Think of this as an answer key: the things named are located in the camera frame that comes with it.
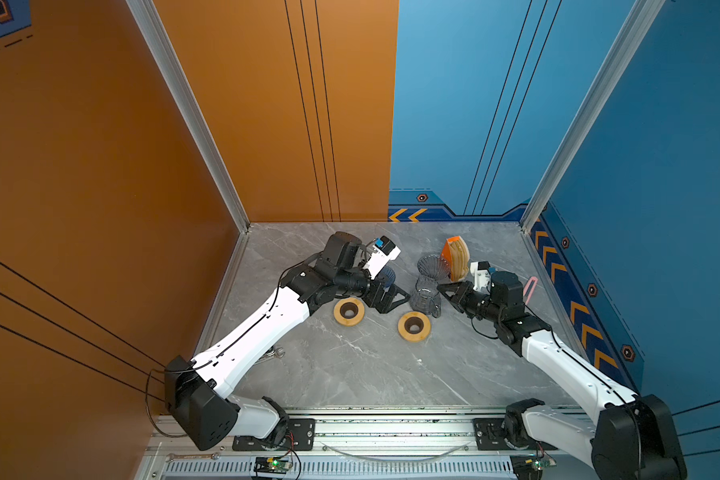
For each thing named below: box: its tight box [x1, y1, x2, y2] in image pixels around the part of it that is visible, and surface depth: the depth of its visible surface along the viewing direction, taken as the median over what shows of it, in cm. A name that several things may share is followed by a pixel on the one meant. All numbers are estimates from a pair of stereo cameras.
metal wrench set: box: [257, 346, 286, 361], surface depth 89 cm
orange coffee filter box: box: [441, 235, 470, 282], surface depth 102 cm
